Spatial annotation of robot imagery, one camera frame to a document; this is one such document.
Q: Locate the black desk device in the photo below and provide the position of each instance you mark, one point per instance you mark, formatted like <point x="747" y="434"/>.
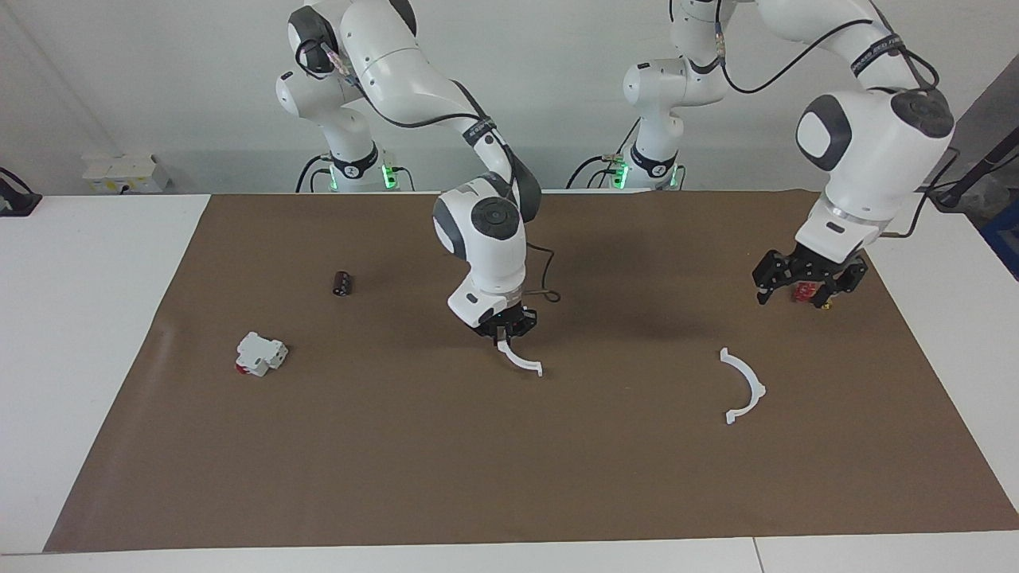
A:
<point x="16" y="199"/>

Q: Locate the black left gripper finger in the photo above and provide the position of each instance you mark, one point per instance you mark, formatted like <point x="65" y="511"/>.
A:
<point x="774" y="270"/>
<point x="842" y="286"/>

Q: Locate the white power strip box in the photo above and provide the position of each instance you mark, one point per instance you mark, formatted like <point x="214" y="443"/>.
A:
<point x="123" y="172"/>

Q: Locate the small black ribbed connector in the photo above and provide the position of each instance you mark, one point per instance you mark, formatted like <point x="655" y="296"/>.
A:
<point x="343" y="283"/>

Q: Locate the black stand pole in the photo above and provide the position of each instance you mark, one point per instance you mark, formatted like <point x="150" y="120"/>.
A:
<point x="983" y="163"/>

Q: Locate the brown paper table mat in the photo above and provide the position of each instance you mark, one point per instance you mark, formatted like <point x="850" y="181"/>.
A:
<point x="478" y="446"/>

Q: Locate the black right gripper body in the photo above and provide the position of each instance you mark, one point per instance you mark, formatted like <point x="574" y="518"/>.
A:
<point x="509" y="321"/>

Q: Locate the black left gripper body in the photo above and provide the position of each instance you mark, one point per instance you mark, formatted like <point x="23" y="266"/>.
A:
<point x="824" y="263"/>

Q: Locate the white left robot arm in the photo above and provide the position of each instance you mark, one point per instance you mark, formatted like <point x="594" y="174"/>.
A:
<point x="868" y="159"/>

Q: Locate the blue box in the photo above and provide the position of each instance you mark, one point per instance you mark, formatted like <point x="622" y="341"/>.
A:
<point x="1005" y="239"/>

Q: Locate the red handwheel brass valve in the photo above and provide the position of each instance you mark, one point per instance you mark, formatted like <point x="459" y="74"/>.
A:
<point x="802" y="293"/>

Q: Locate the white circuit breaker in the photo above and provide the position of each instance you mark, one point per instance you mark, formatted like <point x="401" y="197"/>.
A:
<point x="259" y="352"/>

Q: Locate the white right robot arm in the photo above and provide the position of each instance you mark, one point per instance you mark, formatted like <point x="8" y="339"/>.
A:
<point x="489" y="239"/>

